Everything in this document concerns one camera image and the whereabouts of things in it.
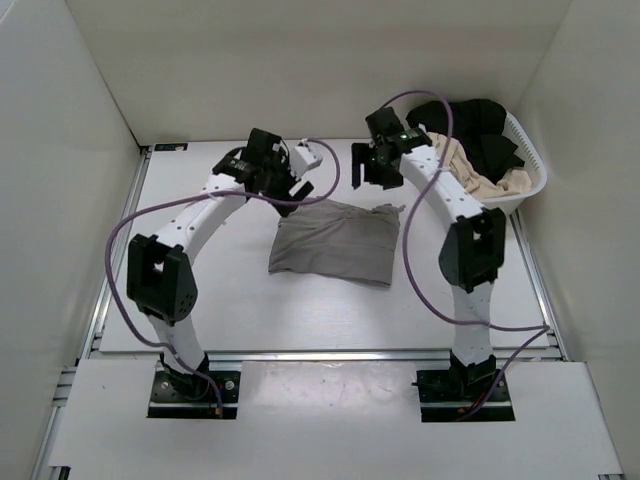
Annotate grey trousers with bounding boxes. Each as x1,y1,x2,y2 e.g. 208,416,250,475
268,200,404,288

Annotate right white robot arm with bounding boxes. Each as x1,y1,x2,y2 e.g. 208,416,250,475
351,107,506,400

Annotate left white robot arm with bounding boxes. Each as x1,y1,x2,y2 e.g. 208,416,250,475
126,129,322,400

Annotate dark label sticker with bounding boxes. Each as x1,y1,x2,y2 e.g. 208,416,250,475
154,143,188,152

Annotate black garment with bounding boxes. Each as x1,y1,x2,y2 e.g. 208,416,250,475
406,99,524,184

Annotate beige garment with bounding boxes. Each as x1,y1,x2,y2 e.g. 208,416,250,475
444,134,532,200

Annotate white laundry basket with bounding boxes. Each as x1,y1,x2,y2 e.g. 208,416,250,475
414,112,550,216

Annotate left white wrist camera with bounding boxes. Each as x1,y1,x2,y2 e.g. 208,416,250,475
289,140,323,179

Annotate aluminium front rail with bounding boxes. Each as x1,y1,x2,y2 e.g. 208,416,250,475
208,347,562,363

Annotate aluminium left rail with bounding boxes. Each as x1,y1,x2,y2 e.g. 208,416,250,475
76,146,152,365

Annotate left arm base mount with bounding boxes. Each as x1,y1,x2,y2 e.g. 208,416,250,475
147,366,241,420

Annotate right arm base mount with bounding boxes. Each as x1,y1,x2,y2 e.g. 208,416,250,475
412,370,515,423

